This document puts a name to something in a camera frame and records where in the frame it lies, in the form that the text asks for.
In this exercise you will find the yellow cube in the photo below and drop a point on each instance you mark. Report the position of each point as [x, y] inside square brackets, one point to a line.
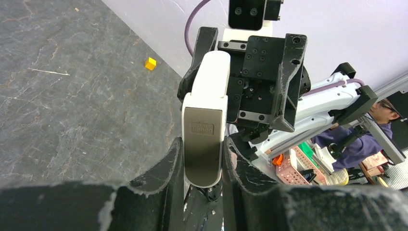
[150, 63]

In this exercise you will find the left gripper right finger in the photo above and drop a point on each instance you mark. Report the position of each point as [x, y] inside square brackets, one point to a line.
[250, 197]

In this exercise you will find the person in purple shirt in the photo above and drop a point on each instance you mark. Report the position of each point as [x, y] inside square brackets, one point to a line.
[383, 112]

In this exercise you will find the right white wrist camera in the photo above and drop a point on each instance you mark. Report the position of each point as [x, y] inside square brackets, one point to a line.
[251, 18]

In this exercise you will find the white plastic hook piece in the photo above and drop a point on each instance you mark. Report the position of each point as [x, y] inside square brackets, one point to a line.
[204, 114]

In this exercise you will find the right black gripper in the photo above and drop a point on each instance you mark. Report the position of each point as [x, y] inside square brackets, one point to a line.
[264, 82]

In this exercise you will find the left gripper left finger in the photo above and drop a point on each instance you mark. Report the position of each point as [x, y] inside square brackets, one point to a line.
[153, 201]

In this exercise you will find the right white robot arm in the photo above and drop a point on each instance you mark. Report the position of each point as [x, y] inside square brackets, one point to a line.
[338, 99]

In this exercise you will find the pink plastic basket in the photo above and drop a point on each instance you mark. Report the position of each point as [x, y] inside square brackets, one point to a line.
[294, 161]

